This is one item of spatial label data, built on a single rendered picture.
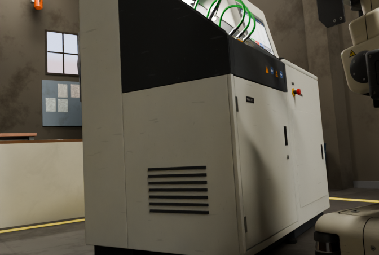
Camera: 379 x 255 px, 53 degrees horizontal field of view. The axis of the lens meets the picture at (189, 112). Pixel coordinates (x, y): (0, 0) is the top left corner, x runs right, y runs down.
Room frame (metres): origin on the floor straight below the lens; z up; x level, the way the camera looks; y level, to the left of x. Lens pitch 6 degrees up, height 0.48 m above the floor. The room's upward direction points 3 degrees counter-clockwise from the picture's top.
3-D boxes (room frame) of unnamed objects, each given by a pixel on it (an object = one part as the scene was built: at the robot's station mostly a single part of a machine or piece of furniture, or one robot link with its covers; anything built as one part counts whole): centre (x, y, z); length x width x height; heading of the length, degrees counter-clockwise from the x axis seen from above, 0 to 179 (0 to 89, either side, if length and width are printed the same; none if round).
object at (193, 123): (1.95, -0.11, 0.39); 0.70 x 0.58 x 0.79; 148
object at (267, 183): (1.79, -0.35, 0.44); 0.65 x 0.02 x 0.68; 148
